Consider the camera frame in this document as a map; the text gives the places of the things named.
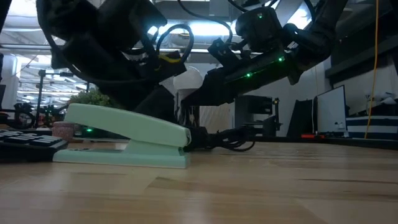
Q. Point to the white crumpled fabric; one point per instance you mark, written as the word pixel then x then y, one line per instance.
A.
pixel 384 99

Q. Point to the white board panel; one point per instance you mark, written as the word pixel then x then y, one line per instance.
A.
pixel 331 109

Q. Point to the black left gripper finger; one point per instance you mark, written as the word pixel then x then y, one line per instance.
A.
pixel 158 105

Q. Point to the black monitor stand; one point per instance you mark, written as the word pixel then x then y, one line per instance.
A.
pixel 255 112

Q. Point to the navy white striped box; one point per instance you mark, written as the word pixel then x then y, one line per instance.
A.
pixel 373 127

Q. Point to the green artificial potted plant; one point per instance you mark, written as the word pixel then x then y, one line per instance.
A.
pixel 90 98

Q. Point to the red box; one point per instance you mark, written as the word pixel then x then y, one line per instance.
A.
pixel 311 136

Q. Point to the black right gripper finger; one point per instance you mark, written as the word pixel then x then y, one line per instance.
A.
pixel 220 81
pixel 211 98

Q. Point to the black calculator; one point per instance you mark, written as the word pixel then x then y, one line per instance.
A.
pixel 28 143

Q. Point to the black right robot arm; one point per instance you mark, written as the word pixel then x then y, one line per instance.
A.
pixel 314 40

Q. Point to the black upright panel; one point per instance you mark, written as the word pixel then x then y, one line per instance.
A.
pixel 300 118

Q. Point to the black camera stand rig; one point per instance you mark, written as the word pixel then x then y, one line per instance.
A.
pixel 40 93

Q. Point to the white lightbulb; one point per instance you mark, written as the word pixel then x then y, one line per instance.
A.
pixel 188 79

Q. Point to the mint green stapler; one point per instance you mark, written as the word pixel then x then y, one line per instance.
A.
pixel 130 127

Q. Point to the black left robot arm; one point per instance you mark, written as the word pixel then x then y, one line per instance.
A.
pixel 93 25

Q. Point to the black aluminium table frame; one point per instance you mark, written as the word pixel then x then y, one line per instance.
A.
pixel 357 143

